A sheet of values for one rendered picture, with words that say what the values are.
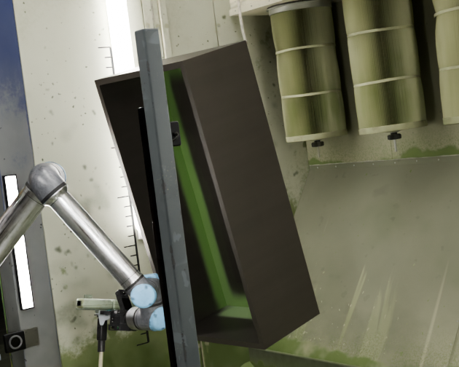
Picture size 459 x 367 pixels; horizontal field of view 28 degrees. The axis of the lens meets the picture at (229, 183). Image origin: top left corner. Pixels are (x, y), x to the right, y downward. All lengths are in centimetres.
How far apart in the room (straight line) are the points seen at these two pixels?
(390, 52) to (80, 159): 157
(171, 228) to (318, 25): 255
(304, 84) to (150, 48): 241
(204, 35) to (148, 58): 252
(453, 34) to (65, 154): 188
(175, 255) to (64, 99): 214
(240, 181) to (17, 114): 125
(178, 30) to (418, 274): 177
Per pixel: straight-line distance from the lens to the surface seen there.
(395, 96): 439
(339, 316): 467
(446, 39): 405
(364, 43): 440
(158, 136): 244
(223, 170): 356
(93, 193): 453
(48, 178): 339
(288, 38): 483
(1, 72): 438
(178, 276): 247
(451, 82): 403
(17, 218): 355
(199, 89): 352
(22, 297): 436
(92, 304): 374
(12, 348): 436
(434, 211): 452
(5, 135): 435
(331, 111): 482
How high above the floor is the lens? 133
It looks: 3 degrees down
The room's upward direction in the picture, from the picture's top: 7 degrees counter-clockwise
